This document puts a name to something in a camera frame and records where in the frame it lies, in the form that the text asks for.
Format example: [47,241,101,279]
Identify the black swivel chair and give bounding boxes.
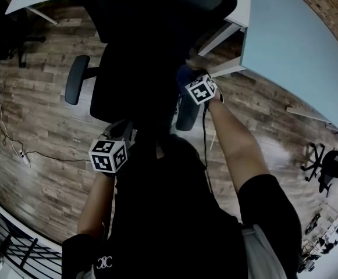
[300,142,338,198]

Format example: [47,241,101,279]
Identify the white floor cable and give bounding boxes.
[0,70,31,168]

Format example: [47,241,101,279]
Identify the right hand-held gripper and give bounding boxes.
[184,73,218,106]

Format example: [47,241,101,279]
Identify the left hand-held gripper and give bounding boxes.
[88,120,135,175]

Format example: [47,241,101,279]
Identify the person's right forearm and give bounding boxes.
[208,99,271,194]

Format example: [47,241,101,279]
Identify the black floor cable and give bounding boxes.
[0,112,91,163]

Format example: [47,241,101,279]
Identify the person's black-clothed body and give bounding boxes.
[61,132,303,279]

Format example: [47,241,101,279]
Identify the person's left forearm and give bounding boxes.
[77,171,118,238]

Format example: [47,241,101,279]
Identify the light grey shoulder strap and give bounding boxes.
[241,224,289,279]
[84,267,102,279]

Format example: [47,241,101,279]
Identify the white power strip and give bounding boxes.
[17,149,32,169]

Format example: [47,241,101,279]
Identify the white table with grommet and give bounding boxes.
[197,0,252,56]

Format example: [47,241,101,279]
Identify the black metal railing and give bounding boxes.
[0,206,64,279]

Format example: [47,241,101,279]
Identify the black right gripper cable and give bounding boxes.
[202,102,214,194]

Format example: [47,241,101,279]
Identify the blue-grey cloth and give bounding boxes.
[176,64,204,84]

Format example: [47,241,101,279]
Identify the black mesh office chair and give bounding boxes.
[65,0,239,139]

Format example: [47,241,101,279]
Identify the light blue table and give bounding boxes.
[209,0,338,130]

